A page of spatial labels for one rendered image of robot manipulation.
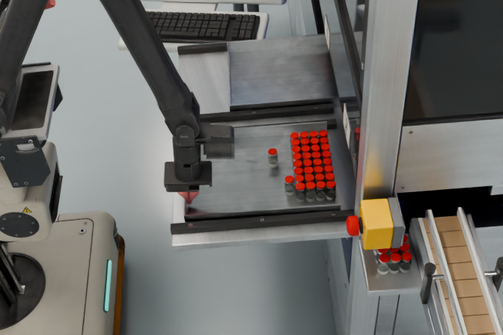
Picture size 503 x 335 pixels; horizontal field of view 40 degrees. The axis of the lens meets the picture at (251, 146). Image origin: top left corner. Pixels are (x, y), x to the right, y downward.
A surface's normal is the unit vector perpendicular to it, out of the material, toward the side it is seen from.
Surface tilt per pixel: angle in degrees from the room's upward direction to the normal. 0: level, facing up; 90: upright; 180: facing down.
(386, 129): 90
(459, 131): 90
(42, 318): 0
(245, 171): 0
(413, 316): 90
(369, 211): 0
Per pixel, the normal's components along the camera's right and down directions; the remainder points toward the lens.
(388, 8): 0.05, 0.72
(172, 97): 0.04, 0.55
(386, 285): -0.07, -0.69
